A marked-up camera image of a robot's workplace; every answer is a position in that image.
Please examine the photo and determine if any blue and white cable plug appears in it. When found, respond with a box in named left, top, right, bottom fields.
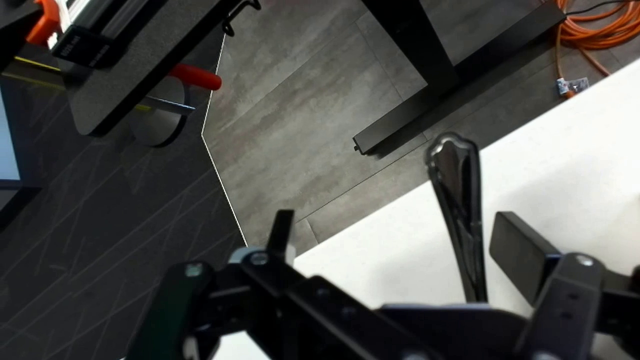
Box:
left=556, top=76, right=593, bottom=99

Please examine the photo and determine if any black desk leg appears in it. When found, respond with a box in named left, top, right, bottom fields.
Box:
left=350, top=0, right=568, bottom=156

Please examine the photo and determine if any orange extension cable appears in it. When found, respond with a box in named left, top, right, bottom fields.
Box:
left=556, top=0, right=640, bottom=79

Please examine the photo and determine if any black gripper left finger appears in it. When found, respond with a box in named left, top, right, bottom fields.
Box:
left=127, top=208, right=428, bottom=360

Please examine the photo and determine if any black workbench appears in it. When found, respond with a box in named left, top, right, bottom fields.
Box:
left=0, top=0, right=262, bottom=139

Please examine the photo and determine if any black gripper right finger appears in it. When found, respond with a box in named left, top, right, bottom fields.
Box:
left=488, top=211, right=640, bottom=360

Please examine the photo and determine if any orange and black clamp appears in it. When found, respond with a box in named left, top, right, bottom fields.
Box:
left=27, top=0, right=64, bottom=48

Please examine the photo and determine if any red handled clamp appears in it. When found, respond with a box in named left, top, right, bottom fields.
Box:
left=168, top=63, right=224, bottom=95

